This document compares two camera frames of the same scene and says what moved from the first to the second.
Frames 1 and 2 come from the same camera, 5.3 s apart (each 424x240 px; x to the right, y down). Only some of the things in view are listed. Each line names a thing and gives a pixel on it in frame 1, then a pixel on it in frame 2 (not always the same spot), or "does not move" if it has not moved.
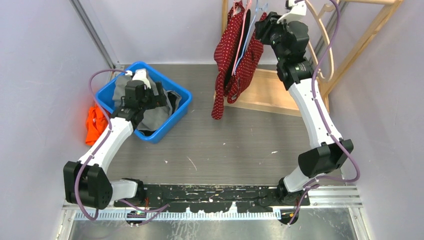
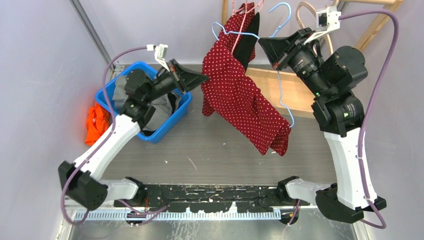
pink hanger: (236, 58) to (245, 13)
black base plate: (213, 197) does not move
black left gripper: (159, 100) to (189, 79)
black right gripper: (263, 28) to (277, 50)
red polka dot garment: (250, 59) to (226, 88)
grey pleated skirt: (156, 118) does not move
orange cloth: (96, 122) does not move
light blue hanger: (257, 11) to (258, 37)
